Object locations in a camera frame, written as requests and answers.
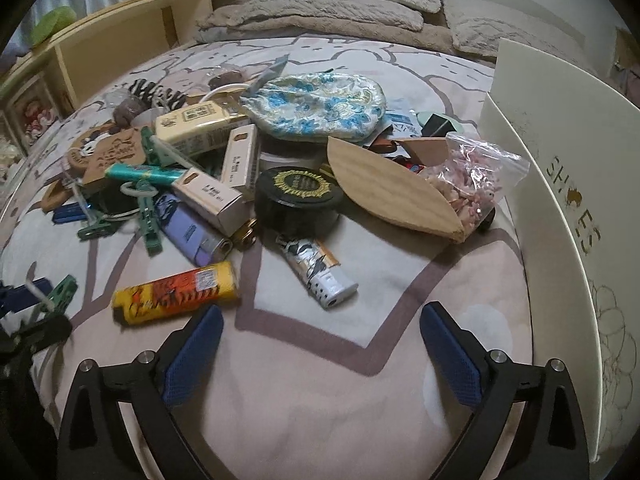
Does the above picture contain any doll display box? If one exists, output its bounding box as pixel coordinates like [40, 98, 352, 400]
[8, 74, 60, 152]

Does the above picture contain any white silver lighter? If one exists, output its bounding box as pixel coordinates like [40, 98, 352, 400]
[276, 235, 358, 310]

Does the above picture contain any purple lighter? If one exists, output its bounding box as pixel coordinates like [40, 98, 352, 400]
[155, 192, 232, 268]

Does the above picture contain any leaf shaped wooden tray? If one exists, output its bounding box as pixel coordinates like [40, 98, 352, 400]
[326, 136, 466, 243]

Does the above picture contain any black round tin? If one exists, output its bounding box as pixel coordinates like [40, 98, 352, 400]
[254, 166, 344, 238]

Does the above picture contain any blue floral fabric pouch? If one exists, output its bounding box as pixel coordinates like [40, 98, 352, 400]
[239, 72, 386, 143]

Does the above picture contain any white shoe box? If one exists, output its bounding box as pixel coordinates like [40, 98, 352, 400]
[478, 40, 639, 468]

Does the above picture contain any green plush toy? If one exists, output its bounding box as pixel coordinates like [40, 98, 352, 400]
[30, 6, 77, 48]

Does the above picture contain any bag of pink beads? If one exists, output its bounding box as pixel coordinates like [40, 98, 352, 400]
[420, 132, 530, 236]

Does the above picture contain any cream cardboard box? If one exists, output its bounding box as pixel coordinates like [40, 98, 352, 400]
[155, 101, 250, 156]

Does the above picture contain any wooden carved tag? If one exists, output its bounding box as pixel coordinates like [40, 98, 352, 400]
[82, 129, 146, 186]

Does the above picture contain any folded beige quilt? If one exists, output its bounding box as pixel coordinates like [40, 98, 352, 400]
[196, 0, 456, 54]

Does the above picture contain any large beige quilted pillow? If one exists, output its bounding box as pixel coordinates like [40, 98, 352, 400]
[442, 0, 596, 74]

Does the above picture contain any wooden bedside shelf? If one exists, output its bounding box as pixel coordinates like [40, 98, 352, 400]
[0, 0, 254, 126]

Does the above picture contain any black hair claw clip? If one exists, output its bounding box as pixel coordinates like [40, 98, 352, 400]
[128, 78, 186, 112]

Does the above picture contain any yellow orange lighter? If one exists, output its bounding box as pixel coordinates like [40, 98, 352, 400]
[111, 261, 240, 326]

